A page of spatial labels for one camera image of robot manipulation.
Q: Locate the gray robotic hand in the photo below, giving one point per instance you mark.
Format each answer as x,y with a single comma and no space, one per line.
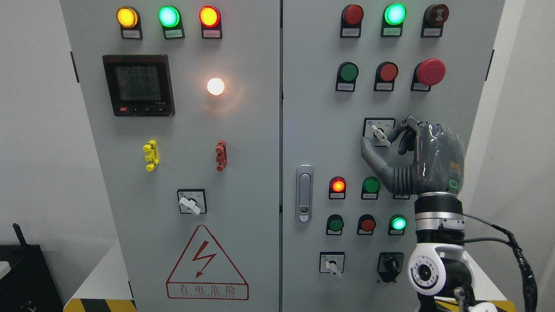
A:
438,164

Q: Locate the dark red buzzer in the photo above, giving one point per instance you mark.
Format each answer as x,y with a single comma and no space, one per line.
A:
434,18

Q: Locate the black digital power meter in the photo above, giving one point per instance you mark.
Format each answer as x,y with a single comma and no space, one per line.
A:
139,85

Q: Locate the lower green push button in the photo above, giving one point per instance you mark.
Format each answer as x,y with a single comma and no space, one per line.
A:
334,225

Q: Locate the top left green indicator light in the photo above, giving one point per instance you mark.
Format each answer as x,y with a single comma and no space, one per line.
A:
171,22

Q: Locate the yellow terminal connector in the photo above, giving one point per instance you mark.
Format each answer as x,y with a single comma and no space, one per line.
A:
151,155

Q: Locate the top right red indicator light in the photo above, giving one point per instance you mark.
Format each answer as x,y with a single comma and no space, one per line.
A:
351,21

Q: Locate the glowing white lamp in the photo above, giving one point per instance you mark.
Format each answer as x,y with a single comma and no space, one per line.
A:
215,86

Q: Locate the black key selector switch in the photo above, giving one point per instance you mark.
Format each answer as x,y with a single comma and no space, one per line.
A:
389,265

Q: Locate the green push button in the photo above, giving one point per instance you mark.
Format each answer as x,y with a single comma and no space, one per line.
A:
334,225
347,74

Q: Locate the lower lit green indicator light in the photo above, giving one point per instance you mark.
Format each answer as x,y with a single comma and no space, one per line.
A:
397,225

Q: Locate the upper red push button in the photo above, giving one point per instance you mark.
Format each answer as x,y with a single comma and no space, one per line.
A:
386,73

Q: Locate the top left red indicator light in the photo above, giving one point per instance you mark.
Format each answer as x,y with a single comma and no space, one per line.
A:
210,19

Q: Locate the red electric warning sign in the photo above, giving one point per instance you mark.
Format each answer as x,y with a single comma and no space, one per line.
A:
205,271

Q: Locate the black box with antenna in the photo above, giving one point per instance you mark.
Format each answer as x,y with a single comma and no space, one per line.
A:
26,283

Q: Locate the lower red push button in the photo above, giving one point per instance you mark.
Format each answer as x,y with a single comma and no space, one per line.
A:
366,225

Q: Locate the lit red orange indicator light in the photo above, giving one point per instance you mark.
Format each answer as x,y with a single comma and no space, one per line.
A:
337,188

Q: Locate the left door gray rotary switch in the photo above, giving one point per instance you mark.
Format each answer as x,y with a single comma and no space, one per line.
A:
192,201

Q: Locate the left gray cabinet door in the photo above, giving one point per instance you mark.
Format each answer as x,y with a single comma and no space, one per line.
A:
243,200

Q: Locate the red push button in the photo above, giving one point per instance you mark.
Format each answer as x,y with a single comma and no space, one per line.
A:
366,225
386,73

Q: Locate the red terminal connector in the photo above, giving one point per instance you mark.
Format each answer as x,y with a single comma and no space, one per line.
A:
221,155

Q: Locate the middle green indicator light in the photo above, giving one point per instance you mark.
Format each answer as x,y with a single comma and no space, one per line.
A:
370,188

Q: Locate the upper green push button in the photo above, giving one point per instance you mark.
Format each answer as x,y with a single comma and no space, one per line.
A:
347,74

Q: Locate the red emergency stop button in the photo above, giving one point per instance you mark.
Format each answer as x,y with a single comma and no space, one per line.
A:
427,74

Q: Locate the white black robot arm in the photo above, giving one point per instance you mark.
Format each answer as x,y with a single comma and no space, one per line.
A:
438,266

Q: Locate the gray cabinet door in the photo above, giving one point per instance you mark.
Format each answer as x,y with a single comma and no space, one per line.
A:
243,200
323,127

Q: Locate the yellow indicator light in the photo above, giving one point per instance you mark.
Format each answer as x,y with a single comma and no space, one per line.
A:
130,23

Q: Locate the right gray cabinet door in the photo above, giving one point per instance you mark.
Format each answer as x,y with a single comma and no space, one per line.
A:
323,127

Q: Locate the top right green indicator light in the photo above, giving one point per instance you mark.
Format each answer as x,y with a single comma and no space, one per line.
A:
393,20

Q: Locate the silver door latch handle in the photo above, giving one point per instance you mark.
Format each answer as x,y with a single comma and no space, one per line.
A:
304,193

